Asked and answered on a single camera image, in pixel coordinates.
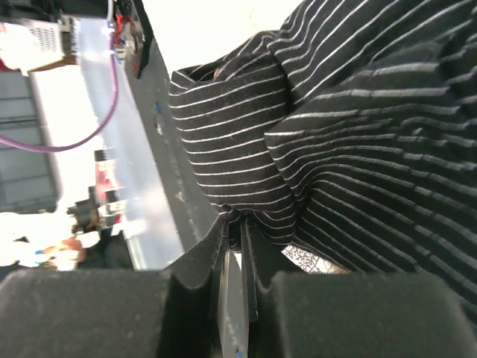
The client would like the black table edge rail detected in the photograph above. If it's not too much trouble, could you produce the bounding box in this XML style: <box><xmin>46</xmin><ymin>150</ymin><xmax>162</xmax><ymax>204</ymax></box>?
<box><xmin>122</xmin><ymin>0</ymin><xmax>232</xmax><ymax>258</ymax></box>

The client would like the floral patterned table mat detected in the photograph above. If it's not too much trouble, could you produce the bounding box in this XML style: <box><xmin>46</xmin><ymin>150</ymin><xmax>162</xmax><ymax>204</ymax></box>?
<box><xmin>143</xmin><ymin>0</ymin><xmax>351</xmax><ymax>275</ymax></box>

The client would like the black pinstriped underwear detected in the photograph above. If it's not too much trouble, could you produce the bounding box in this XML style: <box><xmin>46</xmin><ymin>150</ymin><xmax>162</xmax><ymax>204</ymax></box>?
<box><xmin>168</xmin><ymin>1</ymin><xmax>476</xmax><ymax>322</ymax></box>

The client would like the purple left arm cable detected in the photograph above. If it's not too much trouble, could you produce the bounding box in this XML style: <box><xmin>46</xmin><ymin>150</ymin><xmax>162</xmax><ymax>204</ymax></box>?
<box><xmin>0</xmin><ymin>22</ymin><xmax>120</xmax><ymax>153</ymax></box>

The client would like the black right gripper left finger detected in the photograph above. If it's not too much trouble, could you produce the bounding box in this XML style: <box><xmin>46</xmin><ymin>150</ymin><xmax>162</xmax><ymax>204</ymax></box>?
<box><xmin>1</xmin><ymin>220</ymin><xmax>228</xmax><ymax>357</ymax></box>

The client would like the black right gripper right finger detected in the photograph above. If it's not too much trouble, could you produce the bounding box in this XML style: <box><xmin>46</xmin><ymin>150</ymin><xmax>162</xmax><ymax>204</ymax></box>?
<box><xmin>241</xmin><ymin>219</ymin><xmax>476</xmax><ymax>357</ymax></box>

